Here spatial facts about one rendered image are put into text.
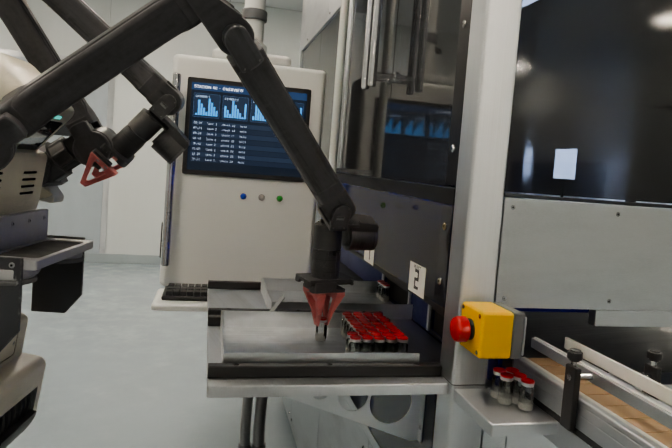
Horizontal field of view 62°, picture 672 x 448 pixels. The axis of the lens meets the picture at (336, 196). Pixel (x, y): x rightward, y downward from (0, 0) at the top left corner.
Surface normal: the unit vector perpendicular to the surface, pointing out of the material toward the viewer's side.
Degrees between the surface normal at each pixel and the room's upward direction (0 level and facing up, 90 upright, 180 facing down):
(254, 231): 90
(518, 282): 90
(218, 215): 90
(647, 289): 90
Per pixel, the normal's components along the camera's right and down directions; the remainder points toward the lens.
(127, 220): 0.22, 0.07
